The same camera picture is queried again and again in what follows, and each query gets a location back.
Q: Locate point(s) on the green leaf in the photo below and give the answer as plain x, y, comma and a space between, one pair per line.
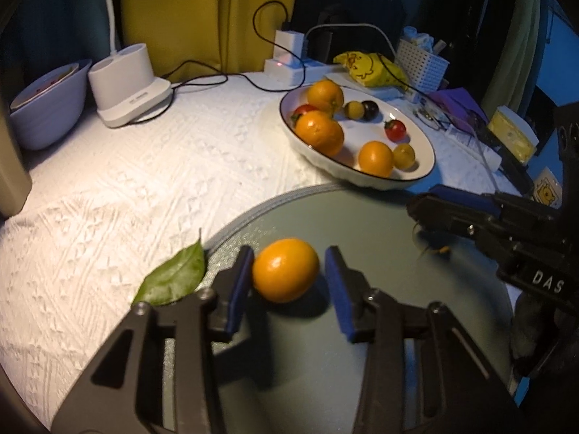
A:
174, 275

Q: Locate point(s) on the round grey mat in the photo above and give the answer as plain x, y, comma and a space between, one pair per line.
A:
362, 226

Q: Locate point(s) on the brown thermos mug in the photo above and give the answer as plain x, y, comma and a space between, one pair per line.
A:
11, 167

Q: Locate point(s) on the white power strip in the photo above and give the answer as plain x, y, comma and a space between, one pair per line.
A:
289, 74

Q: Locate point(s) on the white oval bowl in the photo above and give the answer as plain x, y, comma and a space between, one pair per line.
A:
362, 133

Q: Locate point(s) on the small mandarin orange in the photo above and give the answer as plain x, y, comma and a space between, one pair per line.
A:
324, 95
375, 158

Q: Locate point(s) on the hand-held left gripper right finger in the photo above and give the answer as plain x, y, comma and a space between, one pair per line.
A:
340, 291

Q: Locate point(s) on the yellow cherry tomato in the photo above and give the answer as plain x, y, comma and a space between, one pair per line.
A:
354, 110
404, 155

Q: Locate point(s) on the black charger plug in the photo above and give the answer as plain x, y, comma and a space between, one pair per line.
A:
323, 45

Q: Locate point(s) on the large mandarin orange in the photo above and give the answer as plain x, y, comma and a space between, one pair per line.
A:
319, 132

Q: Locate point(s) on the medium mandarin orange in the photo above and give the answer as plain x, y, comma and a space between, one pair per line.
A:
285, 270

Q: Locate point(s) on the white woven basket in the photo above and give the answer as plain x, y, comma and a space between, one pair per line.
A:
420, 68

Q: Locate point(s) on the lavender bowl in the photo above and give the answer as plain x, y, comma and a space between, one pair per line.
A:
49, 113

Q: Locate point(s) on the purple cloth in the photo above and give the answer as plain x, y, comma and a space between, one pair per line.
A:
457, 99

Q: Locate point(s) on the yellow white box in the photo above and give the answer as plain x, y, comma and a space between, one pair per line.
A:
511, 135

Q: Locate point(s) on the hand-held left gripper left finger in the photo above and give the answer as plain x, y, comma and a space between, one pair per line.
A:
239, 282

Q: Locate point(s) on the yellow fabric backrest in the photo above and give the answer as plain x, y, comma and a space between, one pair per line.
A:
190, 13

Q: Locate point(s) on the red cherry tomato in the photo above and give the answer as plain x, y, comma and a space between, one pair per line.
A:
305, 109
395, 130

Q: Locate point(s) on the black elongated device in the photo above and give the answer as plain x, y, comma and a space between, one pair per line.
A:
515, 168

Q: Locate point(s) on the white textured tablecloth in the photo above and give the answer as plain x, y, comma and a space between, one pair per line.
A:
135, 181

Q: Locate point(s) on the yellow snack bag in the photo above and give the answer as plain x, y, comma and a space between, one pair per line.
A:
366, 70

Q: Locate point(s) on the light green cloth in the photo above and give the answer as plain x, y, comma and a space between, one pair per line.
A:
520, 40

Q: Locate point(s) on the black chair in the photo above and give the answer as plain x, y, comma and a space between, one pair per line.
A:
357, 4

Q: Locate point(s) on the white crumpled packets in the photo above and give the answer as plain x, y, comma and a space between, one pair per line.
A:
418, 38

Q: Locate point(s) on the yellow cartoon card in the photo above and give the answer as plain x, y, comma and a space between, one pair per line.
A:
545, 190

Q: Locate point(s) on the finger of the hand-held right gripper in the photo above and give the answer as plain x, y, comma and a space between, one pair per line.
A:
452, 217
466, 199

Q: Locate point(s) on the white charger plug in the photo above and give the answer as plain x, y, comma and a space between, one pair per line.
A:
289, 43

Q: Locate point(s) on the teal curtain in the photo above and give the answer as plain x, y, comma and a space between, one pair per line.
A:
59, 18

